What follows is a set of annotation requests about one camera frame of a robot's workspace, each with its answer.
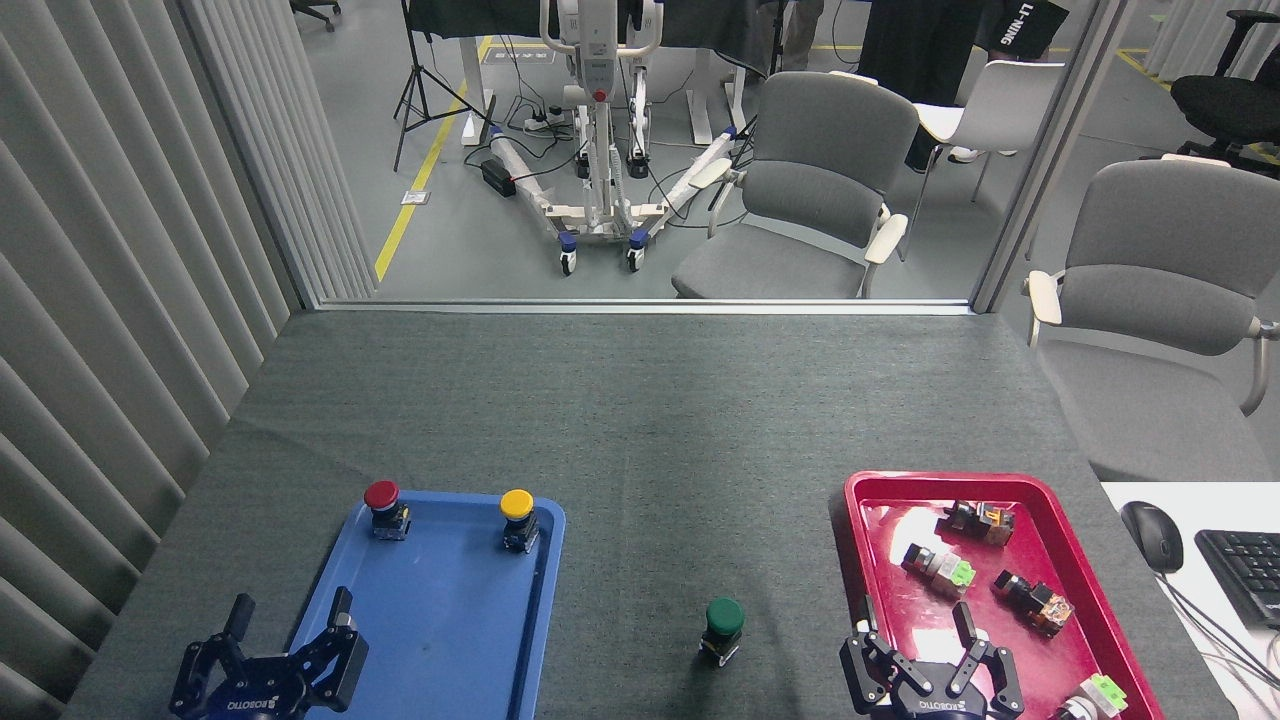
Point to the green push button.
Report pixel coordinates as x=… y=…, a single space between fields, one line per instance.
x=724 y=615

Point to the person in black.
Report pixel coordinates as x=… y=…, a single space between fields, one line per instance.
x=920 y=40

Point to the blue plastic tray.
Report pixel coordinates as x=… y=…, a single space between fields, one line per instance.
x=450 y=620

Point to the grey armchair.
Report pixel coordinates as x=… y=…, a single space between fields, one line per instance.
x=1160 y=300
x=810 y=190

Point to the black keyboard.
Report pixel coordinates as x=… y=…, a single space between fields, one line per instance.
x=1245 y=575

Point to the black box on floor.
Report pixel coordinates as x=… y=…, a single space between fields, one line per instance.
x=497 y=177

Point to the person with printed shorts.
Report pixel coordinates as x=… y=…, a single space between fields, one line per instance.
x=1025 y=25

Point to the white power strip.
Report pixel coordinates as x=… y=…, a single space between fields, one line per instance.
x=543 y=121

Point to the black computer mouse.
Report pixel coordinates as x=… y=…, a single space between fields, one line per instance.
x=1152 y=536

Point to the person's legs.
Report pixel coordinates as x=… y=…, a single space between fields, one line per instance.
x=800 y=25

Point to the black switch with orange block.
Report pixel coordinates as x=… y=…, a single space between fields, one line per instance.
x=1035 y=603
x=985 y=522

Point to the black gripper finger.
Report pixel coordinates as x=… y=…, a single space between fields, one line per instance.
x=870 y=670
x=240 y=618
x=335 y=660
x=992 y=675

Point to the silver post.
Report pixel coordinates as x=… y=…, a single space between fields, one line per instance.
x=1055 y=140

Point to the white chair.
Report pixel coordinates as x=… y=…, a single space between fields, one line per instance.
x=1000 y=110

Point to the red push button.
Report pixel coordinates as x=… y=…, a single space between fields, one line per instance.
x=381 y=494

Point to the black office chair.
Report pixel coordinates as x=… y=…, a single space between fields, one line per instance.
x=1225 y=105

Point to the white desk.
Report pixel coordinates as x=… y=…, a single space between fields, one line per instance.
x=1200 y=510

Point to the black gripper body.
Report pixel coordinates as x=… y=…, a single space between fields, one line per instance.
x=930 y=695
x=255 y=685

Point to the white stand on wheels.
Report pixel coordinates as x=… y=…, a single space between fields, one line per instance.
x=600 y=150

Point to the red plastic tray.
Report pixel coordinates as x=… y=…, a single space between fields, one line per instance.
x=915 y=600

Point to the yellow push button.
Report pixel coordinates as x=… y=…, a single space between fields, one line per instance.
x=517 y=503

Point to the black tripod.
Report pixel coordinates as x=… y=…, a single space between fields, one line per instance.
x=418 y=85

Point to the silver switch with green block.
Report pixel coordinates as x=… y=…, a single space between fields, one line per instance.
x=940 y=570
x=1100 y=695

